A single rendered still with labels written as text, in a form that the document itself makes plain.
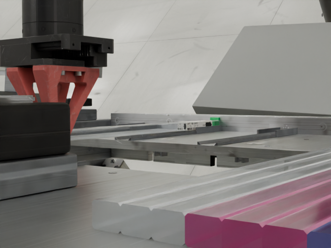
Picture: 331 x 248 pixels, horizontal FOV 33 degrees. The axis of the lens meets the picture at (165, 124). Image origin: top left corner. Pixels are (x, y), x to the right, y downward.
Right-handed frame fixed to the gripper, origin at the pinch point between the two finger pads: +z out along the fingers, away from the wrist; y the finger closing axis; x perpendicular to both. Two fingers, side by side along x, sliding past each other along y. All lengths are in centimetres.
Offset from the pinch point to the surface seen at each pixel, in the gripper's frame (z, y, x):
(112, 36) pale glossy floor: -34, -147, 169
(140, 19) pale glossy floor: -42, -137, 178
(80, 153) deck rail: 4.6, -19.3, 22.1
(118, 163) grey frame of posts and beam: 7.5, -22.1, 33.5
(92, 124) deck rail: 0.5, -19.4, 24.7
